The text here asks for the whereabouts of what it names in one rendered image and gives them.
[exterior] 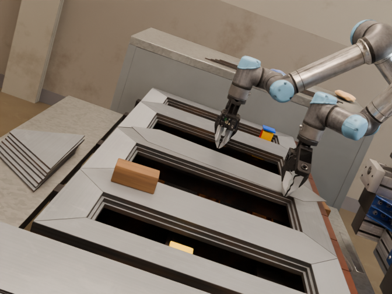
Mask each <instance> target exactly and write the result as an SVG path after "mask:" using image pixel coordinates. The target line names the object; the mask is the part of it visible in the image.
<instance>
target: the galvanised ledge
mask: <svg viewBox="0 0 392 294"><path fill-rule="evenodd" d="M328 207H329V208H330V209H331V212H330V214H329V216H328V218H329V220H330V223H331V226H332V228H333V231H334V233H335V236H336V238H337V242H338V244H339V246H340V248H341V251H342V254H343V255H344V256H345V258H346V259H347V260H348V261H349V263H350V265H351V267H352V272H350V274H351V277H352V279H353V282H354V284H355V287H356V290H357V291H358V294H375V292H374V290H373V288H372V286H371V283H370V281H369V278H368V276H367V275H366V272H365V270H364V268H363V265H362V263H361V261H360V259H359V257H358V254H357V252H356V250H355V248H354V245H353V243H352V241H351V238H350V236H349V234H348V232H347V230H346V228H345V225H344V223H343V221H342V219H341V216H340V214H339V212H338V209H337V208H333V207H331V206H328ZM339 232H341V233H345V234H346V236H347V238H348V240H349V242H350V244H351V246H352V248H353V251H354V253H355V255H356V257H357V259H358V261H359V263H360V266H361V267H362V269H363V272H364V274H363V273H361V272H358V271H356V269H355V266H354V264H353V262H352V260H351V258H350V255H349V253H348V250H347V248H346V247H345V244H344V242H343V240H342V237H341V235H340V233H339Z"/></svg>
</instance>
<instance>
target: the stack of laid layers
mask: <svg viewBox="0 0 392 294"><path fill-rule="evenodd" d="M163 104H166V105H168V106H172V107H174V108H177V109H180V110H183V111H186V112H188V113H191V114H194V115H196V116H200V117H203V118H206V119H208V120H211V121H214V122H215V121H216V119H217V117H218V115H217V114H214V113H211V112H208V111H206V110H203V109H200V108H198V107H194V106H191V105H189V104H186V103H183V102H180V101H177V100H174V99H171V98H169V97H167V99H166V100H165V101H164V103H163ZM156 123H161V124H164V125H166V126H169V127H172V128H175V129H178V130H180V131H184V132H187V133H189V134H192V135H195V136H198V137H200V138H204V139H207V140H209V141H212V142H215V133H213V132H210V131H207V130H205V129H202V128H198V127H196V126H193V125H190V124H187V123H185V122H182V121H179V120H176V119H173V118H170V117H167V116H165V115H162V114H159V113H156V115H155V116H154V118H153V119H152V121H151V122H150V124H149V125H148V127H147V128H151V129H153V128H154V126H155V125H156ZM118 128H119V129H120V130H121V131H122V132H124V133H125V134H127V135H128V136H129V137H130V138H131V139H133V140H134V141H135V142H136V144H135V146H134V147H133V149H132V151H131V152H130V153H129V155H128V156H127V158H126V160H127V161H130V162H132V161H133V160H134V158H135V157H136V155H140V156H143V157H145V158H148V159H152V160H154V161H157V162H160V163H163V164H166V165H168V166H171V167H175V168H177V169H180V170H183V171H185V172H189V173H191V174H194V175H197V176H200V177H203V178H205V179H208V180H212V181H215V182H217V183H220V184H223V185H226V186H228V187H232V188H235V189H237V190H240V191H243V192H245V193H249V194H252V195H255V196H257V197H260V198H263V199H265V200H269V201H272V202H275V203H277V204H280V205H283V206H286V209H287V212H288V217H289V223H290V228H291V229H295V230H298V231H300V232H302V228H301V225H300V221H299V217H298V212H297V209H296V205H295V201H294V198H293V197H290V196H287V197H285V196H283V193H281V192H277V191H275V190H272V189H270V188H267V187H264V186H262V185H259V184H256V183H254V182H251V181H248V180H246V179H243V178H241V177H238V176H235V175H233V174H230V173H228V172H225V171H223V170H220V169H217V168H215V167H212V166H210V165H207V164H205V163H202V162H199V161H197V160H194V159H191V158H189V157H186V156H183V155H181V154H178V153H176V152H173V151H170V150H168V149H165V148H163V147H160V146H157V145H155V144H152V143H150V142H148V141H146V140H145V139H144V138H143V137H142V136H141V135H140V134H139V133H137V132H136V130H134V129H133V128H126V127H118ZM238 130H239V131H243V132H245V133H248V134H251V135H254V136H257V137H259V136H260V133H261V130H260V129H257V128H254V127H251V126H249V125H246V124H242V123H240V124H239V126H238ZM224 146H227V147H229V148H232V149H235V150H237V151H241V152H244V153H246V154H249V155H252V156H255V157H257V158H260V159H264V160H266V161H269V162H272V163H275V164H277V166H278V171H279V175H280V176H281V170H282V166H283V165H284V164H285V163H284V159H283V157H282V156H278V155H275V154H273V153H270V152H267V151H264V150H262V149H258V148H255V147H253V146H250V145H247V144H245V143H241V142H239V141H235V140H233V139H230V140H229V141H228V142H227V143H226V144H225V145H224ZM103 208H106V209H109V210H111V211H114V212H118V213H120V214H123V215H126V216H129V217H132V218H135V219H138V220H140V221H143V222H146V223H150V224H152V225H155V226H158V227H160V228H164V229H167V230H169V231H172V232H175V233H178V234H181V235H184V236H187V237H190V238H192V239H195V240H199V241H201V242H204V243H207V244H210V245H213V246H215V247H219V248H221V249H224V250H227V251H230V252H233V253H236V254H239V255H241V256H244V257H247V258H250V259H253V260H256V261H259V262H261V263H264V264H268V265H271V266H273V267H276V268H279V269H282V270H285V271H288V272H291V273H293V274H296V275H300V276H301V277H302V282H303V287H304V292H305V293H306V294H319V293H318V290H317V285H316V282H315V278H314V274H313V270H312V266H311V264H309V263H307V262H304V261H300V260H297V259H295V258H292V257H289V256H287V255H283V254H280V253H277V252H275V251H272V250H269V249H266V248H263V247H260V246H257V245H255V244H251V243H249V242H246V241H243V240H240V239H237V238H235V237H232V236H228V235H226V234H223V233H220V232H217V231H214V230H211V229H208V228H206V227H203V226H200V225H196V224H194V223H191V222H188V221H186V220H182V219H180V218H177V217H174V216H171V215H168V214H166V213H163V212H159V211H156V210H154V209H151V208H148V207H145V206H142V205H139V204H136V203H134V202H131V201H127V200H125V199H122V198H119V197H116V196H113V195H111V194H108V193H105V192H103V193H102V195H101V196H100V198H99V199H98V200H97V202H96V203H95V205H94V207H93V208H92V210H91V211H90V212H89V214H88V216H87V218H89V219H93V220H96V219H97V217H98V216H99V214H100V213H101V211H102V209H103ZM30 232H32V233H35V234H38V235H41V236H44V237H47V238H50V239H53V240H56V241H58V242H61V243H65V244H68V245H70V246H73V247H76V248H79V249H82V250H85V251H88V252H90V253H93V254H97V255H99V256H102V257H106V258H109V259H111V260H114V261H117V262H119V263H123V264H126V265H129V266H131V267H134V268H137V269H140V270H143V271H146V272H149V273H151V274H155V275H158V276H160V277H164V278H167V279H169V280H172V281H175V282H178V283H181V284H184V285H187V286H190V287H192V288H195V289H199V290H201V291H204V292H208V293H210V294H241V293H238V292H235V291H233V290H230V289H226V288H223V287H221V286H218V285H215V284H212V283H209V282H206V281H203V280H200V279H198V278H194V277H192V276H189V275H186V274H183V273H180V272H177V271H174V270H172V269H168V268H166V267H163V266H160V265H157V264H154V263H151V262H149V261H145V260H142V259H140V258H136V257H133V256H131V255H128V254H125V253H122V252H119V251H116V250H113V249H111V248H108V247H104V246H101V245H99V244H96V243H93V242H91V241H87V240H84V239H81V238H79V237H76V236H73V235H70V234H67V233H64V232H61V231H59V230H55V229H52V228H50V227H47V226H44V225H41V224H38V223H35V222H32V225H31V229H30Z"/></svg>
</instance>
